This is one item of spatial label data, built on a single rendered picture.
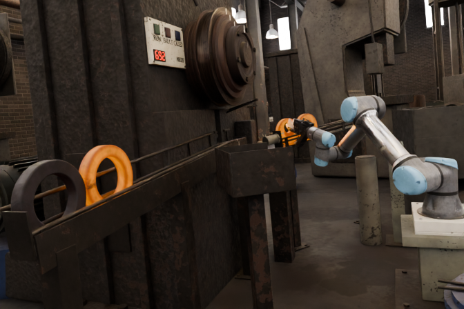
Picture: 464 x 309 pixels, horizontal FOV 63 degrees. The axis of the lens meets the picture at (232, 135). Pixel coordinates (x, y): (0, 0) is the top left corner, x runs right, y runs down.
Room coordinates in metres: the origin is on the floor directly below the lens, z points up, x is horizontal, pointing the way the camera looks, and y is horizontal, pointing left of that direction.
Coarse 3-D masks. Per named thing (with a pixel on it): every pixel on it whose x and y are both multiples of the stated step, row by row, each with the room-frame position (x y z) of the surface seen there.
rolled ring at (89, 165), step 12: (96, 156) 1.00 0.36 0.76; (108, 156) 1.05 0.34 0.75; (120, 156) 1.09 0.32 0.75; (84, 168) 0.98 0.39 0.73; (96, 168) 1.00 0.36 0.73; (120, 168) 1.11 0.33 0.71; (84, 180) 0.97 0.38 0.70; (120, 180) 1.11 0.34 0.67; (132, 180) 1.13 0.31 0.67; (96, 192) 0.99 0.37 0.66
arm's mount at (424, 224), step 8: (416, 208) 1.63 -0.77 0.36; (416, 216) 1.53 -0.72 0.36; (424, 216) 1.53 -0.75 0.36; (432, 216) 1.51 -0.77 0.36; (416, 224) 1.48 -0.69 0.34; (424, 224) 1.47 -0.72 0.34; (432, 224) 1.46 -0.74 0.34; (440, 224) 1.45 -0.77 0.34; (448, 224) 1.43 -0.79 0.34; (456, 224) 1.42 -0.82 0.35; (416, 232) 1.48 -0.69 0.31; (424, 232) 1.47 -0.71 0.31; (432, 232) 1.46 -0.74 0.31; (440, 232) 1.45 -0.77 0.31; (448, 232) 1.44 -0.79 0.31; (456, 232) 1.43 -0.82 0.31
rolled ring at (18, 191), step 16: (48, 160) 0.88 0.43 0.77; (32, 176) 0.83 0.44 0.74; (64, 176) 0.91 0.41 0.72; (80, 176) 0.95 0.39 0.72; (16, 192) 0.81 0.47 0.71; (32, 192) 0.82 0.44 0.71; (80, 192) 0.95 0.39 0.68; (16, 208) 0.80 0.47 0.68; (32, 208) 0.82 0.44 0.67; (80, 208) 0.94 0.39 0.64; (32, 224) 0.82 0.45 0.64
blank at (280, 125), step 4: (280, 120) 2.28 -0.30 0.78; (284, 120) 2.26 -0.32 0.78; (288, 120) 2.28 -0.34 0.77; (292, 120) 2.29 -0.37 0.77; (280, 124) 2.24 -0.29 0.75; (276, 128) 2.26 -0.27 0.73; (280, 128) 2.24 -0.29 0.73; (284, 132) 2.26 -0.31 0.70; (288, 132) 2.29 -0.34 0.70; (292, 132) 2.29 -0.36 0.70; (284, 136) 2.26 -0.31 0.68; (296, 136) 2.30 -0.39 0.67
